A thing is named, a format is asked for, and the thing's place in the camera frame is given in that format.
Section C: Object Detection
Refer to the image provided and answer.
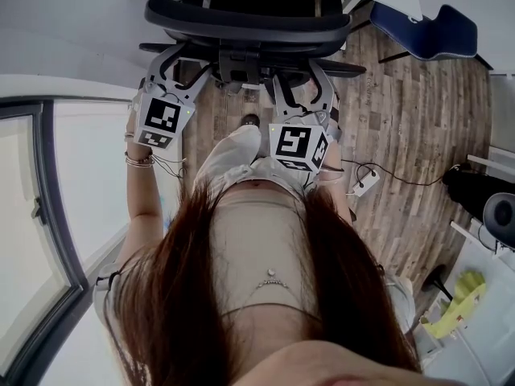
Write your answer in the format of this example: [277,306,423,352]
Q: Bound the thin black gripper cables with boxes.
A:
[151,152,188,179]

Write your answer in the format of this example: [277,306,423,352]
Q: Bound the black office chair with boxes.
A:
[138,0,368,95]

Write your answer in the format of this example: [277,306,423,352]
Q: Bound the dark window frame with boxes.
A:
[0,97,90,386]

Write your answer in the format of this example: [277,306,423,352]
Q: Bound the round dark grey speaker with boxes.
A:
[482,191,515,240]

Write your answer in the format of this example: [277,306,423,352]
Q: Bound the black bag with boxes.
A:
[441,162,515,225]

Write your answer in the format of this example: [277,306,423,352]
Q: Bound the silver chain necklace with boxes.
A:
[219,268,325,321]

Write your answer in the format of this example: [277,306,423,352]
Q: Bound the white power adapter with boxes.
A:
[346,162,381,198]

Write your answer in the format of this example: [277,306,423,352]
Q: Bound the black floor cable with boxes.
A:
[340,158,448,187]

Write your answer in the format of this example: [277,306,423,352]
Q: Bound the white side table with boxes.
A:
[412,215,515,386]

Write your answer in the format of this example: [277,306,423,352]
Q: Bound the person's left forearm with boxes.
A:
[120,113,167,265]

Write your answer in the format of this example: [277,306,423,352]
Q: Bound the person's white trousers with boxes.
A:
[192,124,321,199]

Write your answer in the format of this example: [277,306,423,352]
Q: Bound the blue chair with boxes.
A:
[369,1,495,71]

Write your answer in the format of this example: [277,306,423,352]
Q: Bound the person's right forearm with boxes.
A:
[315,137,357,227]

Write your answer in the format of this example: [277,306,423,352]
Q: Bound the thin wrist bracelets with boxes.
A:
[123,133,156,169]

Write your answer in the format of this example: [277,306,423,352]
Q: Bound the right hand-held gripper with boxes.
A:
[267,60,344,174]

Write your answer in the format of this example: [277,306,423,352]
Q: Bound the person's beige top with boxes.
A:
[93,181,415,377]

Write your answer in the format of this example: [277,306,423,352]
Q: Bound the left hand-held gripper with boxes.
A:
[130,43,213,151]

